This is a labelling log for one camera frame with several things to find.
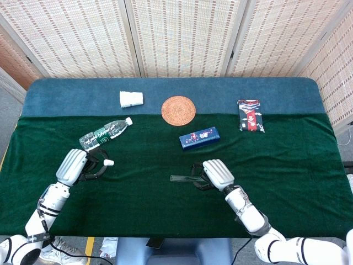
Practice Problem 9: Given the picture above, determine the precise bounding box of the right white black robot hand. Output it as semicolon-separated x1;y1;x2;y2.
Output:
191;159;235;192

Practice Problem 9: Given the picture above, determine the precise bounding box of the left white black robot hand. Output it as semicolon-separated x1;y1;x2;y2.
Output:
55;148;109;186

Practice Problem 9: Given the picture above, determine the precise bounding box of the clear glass test tube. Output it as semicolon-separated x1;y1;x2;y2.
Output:
170;174;206;183

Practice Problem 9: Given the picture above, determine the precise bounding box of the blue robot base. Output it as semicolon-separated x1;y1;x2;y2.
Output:
114;237;234;265

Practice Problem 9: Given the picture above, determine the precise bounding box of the blue rectangular printed box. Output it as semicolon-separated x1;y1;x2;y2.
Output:
179;126;221;151

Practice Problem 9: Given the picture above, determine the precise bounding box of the clear plastic water bottle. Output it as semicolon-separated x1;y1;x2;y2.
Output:
79;116;133;152

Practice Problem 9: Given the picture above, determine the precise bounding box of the dark red white patterned packet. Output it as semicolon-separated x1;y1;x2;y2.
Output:
237;99;265;134

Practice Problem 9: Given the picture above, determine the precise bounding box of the dark green velvet cloth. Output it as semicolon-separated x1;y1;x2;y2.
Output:
0;113;353;240

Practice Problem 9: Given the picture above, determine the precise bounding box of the blue table cloth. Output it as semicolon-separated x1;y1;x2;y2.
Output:
20;77;325;118

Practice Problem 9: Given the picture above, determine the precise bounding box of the round woven orange coaster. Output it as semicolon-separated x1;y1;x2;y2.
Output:
161;96;197;127

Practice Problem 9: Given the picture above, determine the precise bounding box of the white sneaker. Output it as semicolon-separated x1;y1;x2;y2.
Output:
40;237;89;264

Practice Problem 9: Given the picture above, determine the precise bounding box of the crumpled white cloth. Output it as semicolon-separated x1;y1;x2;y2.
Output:
99;237;119;259

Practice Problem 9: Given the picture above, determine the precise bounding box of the flat black device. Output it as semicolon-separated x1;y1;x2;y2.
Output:
145;237;164;248

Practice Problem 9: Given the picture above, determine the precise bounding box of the brown woven screen panel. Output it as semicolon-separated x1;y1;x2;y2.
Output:
0;24;38;104

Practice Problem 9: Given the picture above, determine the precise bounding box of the beige woven screen panel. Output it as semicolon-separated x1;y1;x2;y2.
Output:
0;0;143;80
226;0;353;78
124;0;248;78
296;16;353;130

